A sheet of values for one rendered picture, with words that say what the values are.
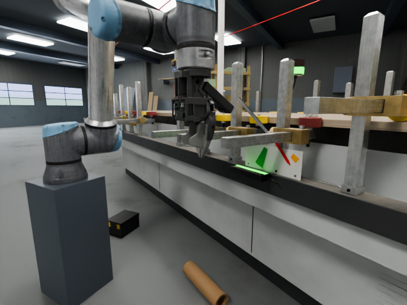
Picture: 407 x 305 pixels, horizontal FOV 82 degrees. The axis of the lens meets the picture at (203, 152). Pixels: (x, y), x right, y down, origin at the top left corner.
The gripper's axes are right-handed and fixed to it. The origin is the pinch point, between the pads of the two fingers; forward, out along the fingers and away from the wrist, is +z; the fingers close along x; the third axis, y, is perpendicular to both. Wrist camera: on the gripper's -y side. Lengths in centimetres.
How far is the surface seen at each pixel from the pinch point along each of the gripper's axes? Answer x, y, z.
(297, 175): 4.7, -35.4, 11.2
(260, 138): 1.5, -20.0, -2.4
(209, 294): -29, -24, 77
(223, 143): -0.3, -6.9, -1.7
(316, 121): 3.6, -46.3, -6.6
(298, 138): 4.3, -35.3, -1.6
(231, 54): -748, -662, -233
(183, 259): -67, -31, 83
